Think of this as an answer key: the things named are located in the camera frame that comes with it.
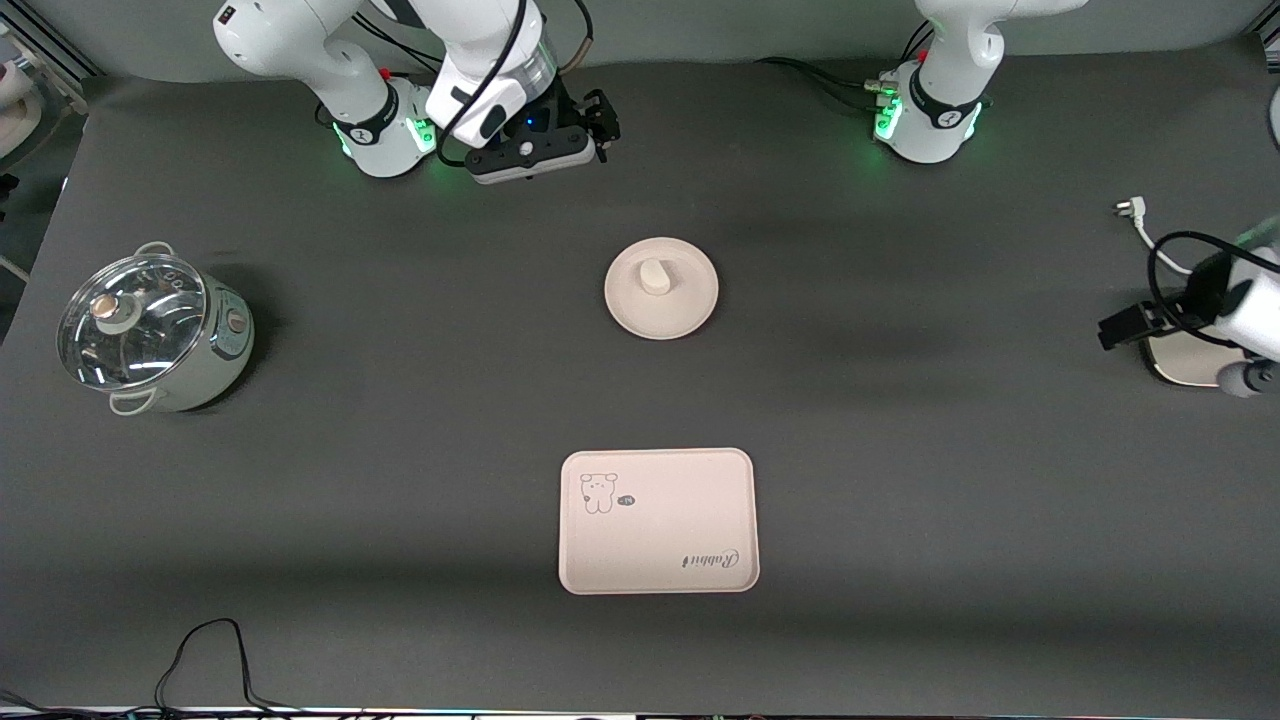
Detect round cream plate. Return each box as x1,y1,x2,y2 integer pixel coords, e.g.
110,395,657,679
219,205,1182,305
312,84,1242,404
603,236,720,342

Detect cream rectangular tray rabbit print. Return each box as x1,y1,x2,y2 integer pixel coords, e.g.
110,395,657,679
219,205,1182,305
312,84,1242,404
557,447,762,597

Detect beige white appliance base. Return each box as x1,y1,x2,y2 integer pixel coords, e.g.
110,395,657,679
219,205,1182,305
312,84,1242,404
1142,328,1252,390

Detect pale green electric cooking pot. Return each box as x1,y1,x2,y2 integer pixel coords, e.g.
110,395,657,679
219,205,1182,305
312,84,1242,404
56,241,257,417

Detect dark grey table cover mat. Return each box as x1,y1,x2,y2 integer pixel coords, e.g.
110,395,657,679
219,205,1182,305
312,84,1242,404
0,35,1280,714

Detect glass pot lid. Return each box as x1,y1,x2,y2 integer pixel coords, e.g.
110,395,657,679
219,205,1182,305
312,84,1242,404
56,252,212,392

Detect beige round background object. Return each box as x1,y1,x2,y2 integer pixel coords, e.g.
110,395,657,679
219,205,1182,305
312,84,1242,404
0,54,47,162

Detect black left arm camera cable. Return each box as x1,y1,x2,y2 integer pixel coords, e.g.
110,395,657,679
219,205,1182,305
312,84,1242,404
1147,231,1280,347

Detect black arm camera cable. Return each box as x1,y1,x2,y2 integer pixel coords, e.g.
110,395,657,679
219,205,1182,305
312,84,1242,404
435,0,594,170
1147,231,1280,347

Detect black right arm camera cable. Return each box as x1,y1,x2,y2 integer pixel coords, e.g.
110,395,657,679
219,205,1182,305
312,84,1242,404
435,0,594,170

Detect white power plug cord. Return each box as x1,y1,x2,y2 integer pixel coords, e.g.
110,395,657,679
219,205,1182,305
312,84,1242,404
1113,196,1202,279

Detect black right arm base cables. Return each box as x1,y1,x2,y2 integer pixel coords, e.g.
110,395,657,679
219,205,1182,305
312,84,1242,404
352,12,447,77

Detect black arm base cables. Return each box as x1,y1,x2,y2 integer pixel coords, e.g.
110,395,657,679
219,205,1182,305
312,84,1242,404
754,19,937,114
352,12,447,77

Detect black left arm base cables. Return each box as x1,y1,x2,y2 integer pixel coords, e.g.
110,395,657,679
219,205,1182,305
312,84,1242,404
754,19,937,114

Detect aluminium frame rail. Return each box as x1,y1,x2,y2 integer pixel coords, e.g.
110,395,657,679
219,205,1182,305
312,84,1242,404
0,8,103,87

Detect thin black floor cable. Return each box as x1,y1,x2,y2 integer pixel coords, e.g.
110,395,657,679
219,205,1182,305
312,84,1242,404
0,617,331,720

